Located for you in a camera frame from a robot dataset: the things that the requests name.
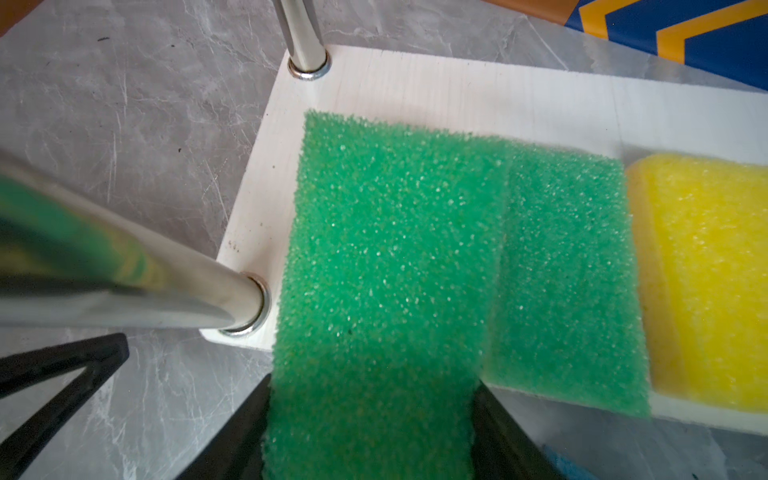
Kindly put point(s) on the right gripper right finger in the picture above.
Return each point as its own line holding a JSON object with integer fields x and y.
{"x": 501, "y": 449}

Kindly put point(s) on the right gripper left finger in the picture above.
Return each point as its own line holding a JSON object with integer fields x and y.
{"x": 236, "y": 452}

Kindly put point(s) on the green yellow sponge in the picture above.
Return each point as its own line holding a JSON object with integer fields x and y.
{"x": 566, "y": 324}

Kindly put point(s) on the blue sponge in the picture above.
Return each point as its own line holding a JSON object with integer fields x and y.
{"x": 566, "y": 467}

